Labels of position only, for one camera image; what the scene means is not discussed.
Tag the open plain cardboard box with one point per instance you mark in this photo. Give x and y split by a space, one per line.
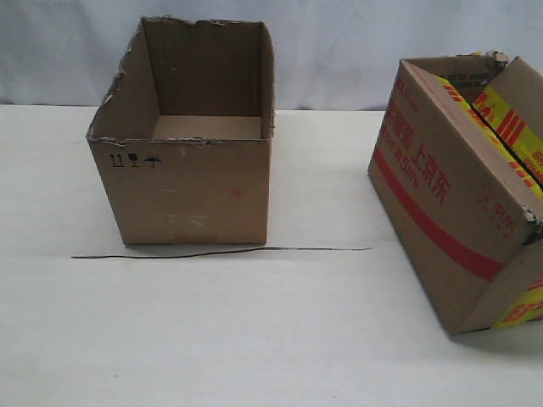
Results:
182 139

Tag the thin black line strip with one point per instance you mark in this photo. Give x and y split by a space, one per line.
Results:
221 252

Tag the cardboard box with yellow tape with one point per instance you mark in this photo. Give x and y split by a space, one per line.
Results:
458 168

